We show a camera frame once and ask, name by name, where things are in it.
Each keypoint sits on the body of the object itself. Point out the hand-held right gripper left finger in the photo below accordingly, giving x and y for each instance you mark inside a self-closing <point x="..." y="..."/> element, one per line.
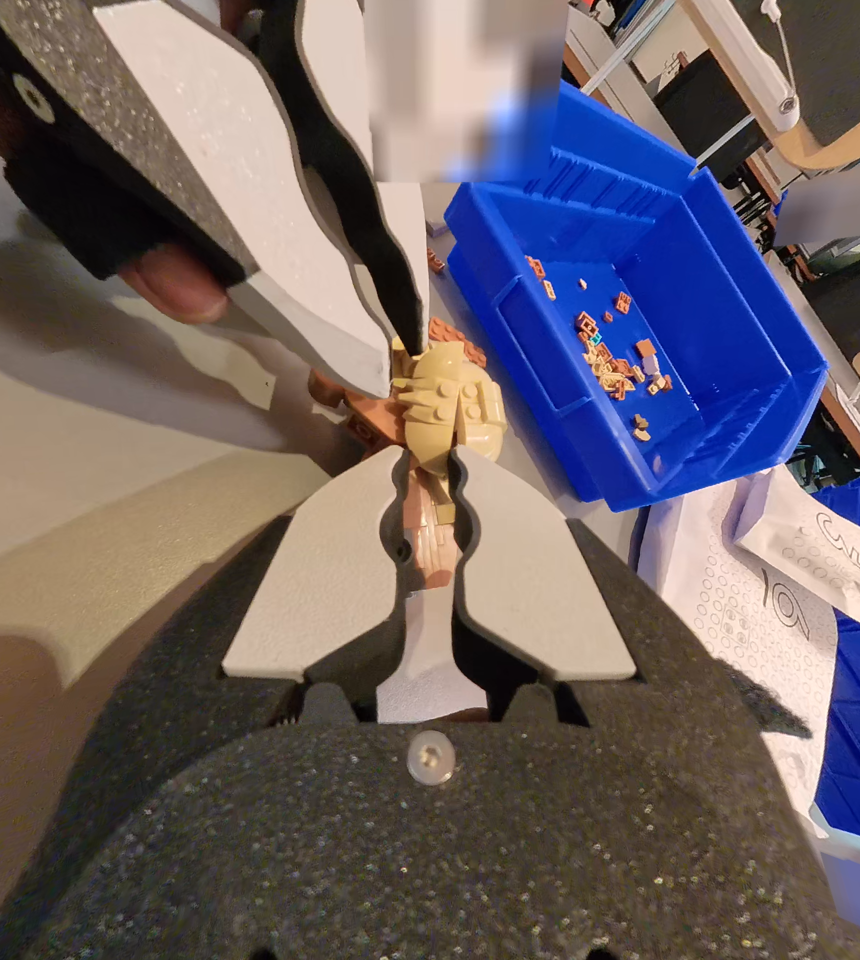
<point x="317" y="592"/>

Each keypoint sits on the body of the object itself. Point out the flat brown brick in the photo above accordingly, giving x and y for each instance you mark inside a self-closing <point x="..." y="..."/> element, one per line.
<point x="436" y="262"/>

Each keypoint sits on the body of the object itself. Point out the tan and brown brick model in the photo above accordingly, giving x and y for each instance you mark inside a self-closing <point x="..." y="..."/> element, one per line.
<point x="430" y="540"/>

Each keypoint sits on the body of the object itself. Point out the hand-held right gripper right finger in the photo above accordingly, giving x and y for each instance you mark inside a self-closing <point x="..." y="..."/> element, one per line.
<point x="542" y="592"/>

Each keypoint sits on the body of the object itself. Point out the pale plastic bag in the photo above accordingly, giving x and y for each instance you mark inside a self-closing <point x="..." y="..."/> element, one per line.
<point x="797" y="525"/>

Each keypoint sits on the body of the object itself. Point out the group of small loose bricks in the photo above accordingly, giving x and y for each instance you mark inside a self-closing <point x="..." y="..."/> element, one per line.
<point x="610" y="371"/>

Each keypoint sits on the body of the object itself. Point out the person's left hand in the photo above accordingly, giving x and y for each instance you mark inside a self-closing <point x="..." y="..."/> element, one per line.
<point x="182" y="289"/>

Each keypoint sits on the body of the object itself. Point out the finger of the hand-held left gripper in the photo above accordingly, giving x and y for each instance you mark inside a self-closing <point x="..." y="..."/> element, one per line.
<point x="332" y="75"/>
<point x="235" y="172"/>

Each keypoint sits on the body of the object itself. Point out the clear acrylic board stand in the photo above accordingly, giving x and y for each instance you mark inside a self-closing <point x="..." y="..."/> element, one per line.
<point x="629" y="41"/>

